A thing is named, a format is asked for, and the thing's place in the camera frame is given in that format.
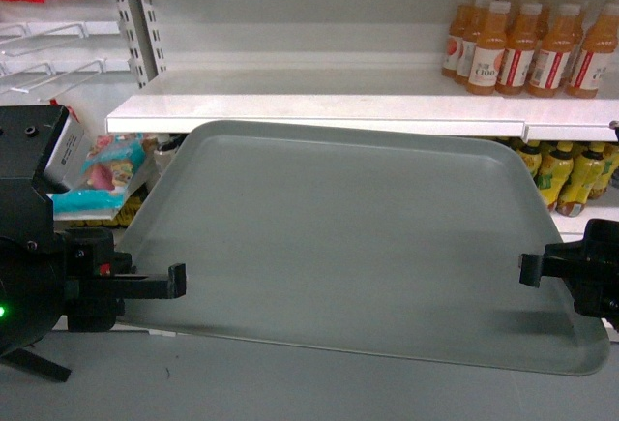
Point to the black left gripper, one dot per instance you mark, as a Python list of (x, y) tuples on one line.
[(38, 288)]

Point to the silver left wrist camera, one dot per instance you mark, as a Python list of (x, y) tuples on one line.
[(70, 149)]

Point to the white metal shelf unit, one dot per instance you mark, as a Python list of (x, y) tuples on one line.
[(367, 64)]

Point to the grey-green rectangular serving tray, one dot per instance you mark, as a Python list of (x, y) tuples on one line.
[(378, 243)]

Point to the teal snack bag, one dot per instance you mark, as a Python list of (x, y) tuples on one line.
[(115, 167)]

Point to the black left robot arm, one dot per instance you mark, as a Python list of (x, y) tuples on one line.
[(27, 134)]

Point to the orange juice bottle front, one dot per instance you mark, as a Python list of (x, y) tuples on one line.
[(489, 50)]

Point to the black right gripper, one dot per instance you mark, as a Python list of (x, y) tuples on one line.
[(589, 268)]

